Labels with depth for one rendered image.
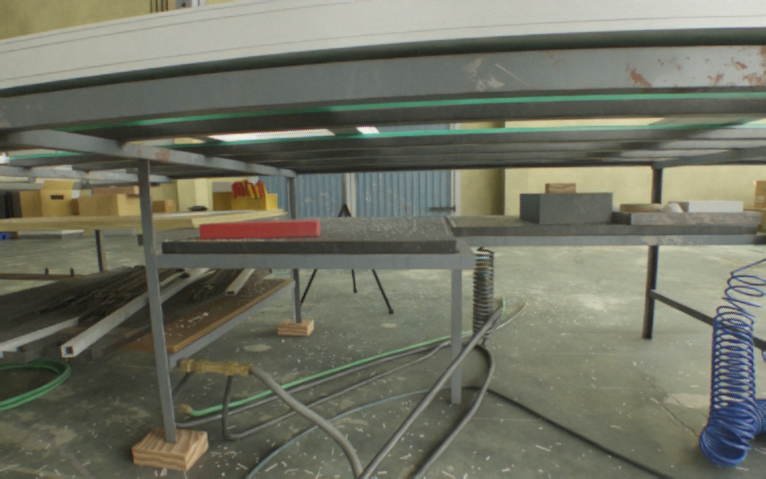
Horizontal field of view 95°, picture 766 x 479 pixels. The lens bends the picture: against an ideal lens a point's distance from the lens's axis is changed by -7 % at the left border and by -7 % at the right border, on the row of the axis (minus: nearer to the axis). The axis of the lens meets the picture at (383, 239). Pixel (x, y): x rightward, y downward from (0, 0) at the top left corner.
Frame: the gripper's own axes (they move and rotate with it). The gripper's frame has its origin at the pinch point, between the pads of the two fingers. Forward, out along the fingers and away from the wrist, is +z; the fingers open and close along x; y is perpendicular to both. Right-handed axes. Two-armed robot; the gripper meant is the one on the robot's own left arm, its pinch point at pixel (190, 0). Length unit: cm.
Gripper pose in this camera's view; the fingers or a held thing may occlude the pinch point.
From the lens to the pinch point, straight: 62.9
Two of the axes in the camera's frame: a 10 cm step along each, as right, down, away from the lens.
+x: -1.5, 1.2, -9.8
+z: 0.2, 9.9, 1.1
